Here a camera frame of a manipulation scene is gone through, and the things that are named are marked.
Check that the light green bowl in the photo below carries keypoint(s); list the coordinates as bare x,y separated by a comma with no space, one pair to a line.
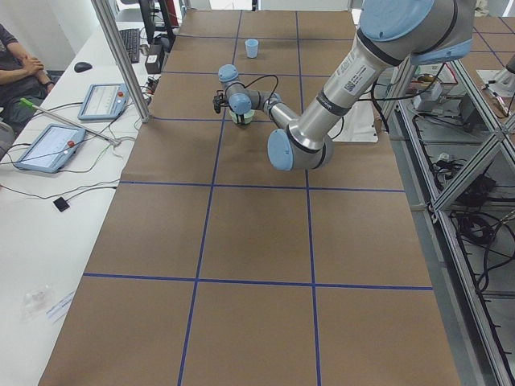
242,120

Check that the light blue plastic cup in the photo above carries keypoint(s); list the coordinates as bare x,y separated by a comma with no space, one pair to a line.
251,48

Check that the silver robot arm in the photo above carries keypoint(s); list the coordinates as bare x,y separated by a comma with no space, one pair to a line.
425,31

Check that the orange black electronics board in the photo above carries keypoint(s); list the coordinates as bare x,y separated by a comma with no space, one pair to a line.
150,86

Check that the black box with label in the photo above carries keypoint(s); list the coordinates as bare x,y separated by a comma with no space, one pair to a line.
155,59

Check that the black keyboard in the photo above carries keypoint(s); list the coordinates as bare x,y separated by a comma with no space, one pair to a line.
131,39

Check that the far blue teach pendant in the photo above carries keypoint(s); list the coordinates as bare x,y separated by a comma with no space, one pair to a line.
103,102

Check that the blue teach pendant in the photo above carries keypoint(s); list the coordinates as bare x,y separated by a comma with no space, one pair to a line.
103,102
52,149

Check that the black computer mouse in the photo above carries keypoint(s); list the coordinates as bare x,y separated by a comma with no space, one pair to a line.
80,67

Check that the near blue teach pendant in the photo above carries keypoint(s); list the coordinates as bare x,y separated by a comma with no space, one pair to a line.
52,149

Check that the small black square pad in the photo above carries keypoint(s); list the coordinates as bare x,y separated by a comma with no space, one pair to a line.
61,204

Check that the metal rod green tip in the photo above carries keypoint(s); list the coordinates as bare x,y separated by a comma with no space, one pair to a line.
26,102

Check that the seated person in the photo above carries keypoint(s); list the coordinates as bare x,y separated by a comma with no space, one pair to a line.
22,76

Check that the clear plastic bag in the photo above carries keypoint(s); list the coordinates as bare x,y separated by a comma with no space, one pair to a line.
36,302

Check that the white central pedestal column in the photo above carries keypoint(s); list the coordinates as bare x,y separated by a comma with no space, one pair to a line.
358,125

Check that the aluminium frame post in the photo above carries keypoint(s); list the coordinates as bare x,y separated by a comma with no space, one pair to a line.
108,25

